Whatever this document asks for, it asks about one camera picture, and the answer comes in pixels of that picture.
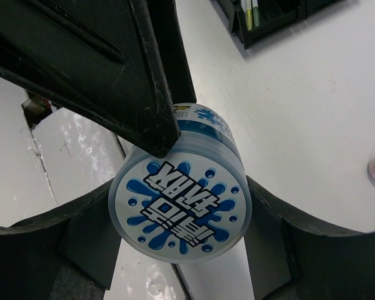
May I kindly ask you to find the black compartment organizer tray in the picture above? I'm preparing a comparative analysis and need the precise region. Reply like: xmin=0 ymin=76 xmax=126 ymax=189
xmin=209 ymin=1 xmax=361 ymax=52

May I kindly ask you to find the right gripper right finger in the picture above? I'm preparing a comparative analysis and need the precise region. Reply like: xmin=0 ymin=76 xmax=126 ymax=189
xmin=244 ymin=178 xmax=375 ymax=299

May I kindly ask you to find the silver foil covered panel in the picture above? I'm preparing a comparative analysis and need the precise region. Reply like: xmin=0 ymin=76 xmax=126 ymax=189
xmin=32 ymin=108 xmax=189 ymax=299

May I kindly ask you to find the yellow slim pen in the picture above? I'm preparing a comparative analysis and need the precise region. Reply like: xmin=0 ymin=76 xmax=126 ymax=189
xmin=241 ymin=0 xmax=253 ymax=31

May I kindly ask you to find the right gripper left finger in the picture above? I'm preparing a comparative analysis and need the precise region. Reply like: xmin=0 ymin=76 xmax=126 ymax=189
xmin=0 ymin=182 xmax=121 ymax=299

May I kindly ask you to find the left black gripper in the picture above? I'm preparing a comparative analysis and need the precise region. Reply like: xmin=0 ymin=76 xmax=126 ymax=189
xmin=0 ymin=0 xmax=196 ymax=158

